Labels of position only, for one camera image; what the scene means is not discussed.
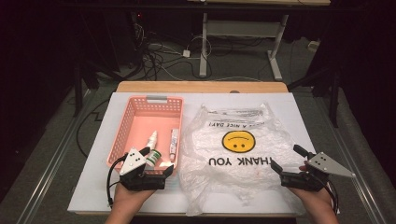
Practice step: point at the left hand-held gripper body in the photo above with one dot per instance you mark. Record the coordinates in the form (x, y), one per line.
(132, 165)

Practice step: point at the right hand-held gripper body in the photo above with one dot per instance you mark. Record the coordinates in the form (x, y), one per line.
(323, 165)

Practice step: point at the white dropper bottle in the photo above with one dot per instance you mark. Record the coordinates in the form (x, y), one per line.
(152, 140)

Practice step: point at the pink plastic basket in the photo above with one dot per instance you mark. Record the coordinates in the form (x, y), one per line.
(149, 124)

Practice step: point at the white ointment tube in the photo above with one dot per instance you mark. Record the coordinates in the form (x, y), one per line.
(174, 144)

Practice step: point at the clear smiley plastic bag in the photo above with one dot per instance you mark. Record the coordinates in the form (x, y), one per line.
(236, 174)

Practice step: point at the person's left hand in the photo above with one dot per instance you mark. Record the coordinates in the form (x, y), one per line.
(129, 200)

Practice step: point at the person's right hand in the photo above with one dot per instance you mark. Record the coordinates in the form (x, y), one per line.
(316, 200)

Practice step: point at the white foam board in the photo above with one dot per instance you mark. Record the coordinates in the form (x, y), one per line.
(93, 186)

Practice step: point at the black metal stand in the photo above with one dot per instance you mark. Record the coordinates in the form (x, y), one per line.
(334, 99)
(77, 93)

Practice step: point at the grey round table grommet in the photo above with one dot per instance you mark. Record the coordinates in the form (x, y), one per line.
(234, 91)

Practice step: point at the beige power strip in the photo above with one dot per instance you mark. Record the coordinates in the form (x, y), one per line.
(313, 46)

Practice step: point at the white power adapter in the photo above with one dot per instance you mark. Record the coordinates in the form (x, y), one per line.
(186, 53)

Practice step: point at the dark equipment box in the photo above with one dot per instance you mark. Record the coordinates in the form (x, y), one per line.
(124, 37)

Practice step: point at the white-legged desk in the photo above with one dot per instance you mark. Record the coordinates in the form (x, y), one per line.
(204, 46)

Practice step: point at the metal floor rail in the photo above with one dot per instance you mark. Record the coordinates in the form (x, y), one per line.
(361, 180)
(49, 168)

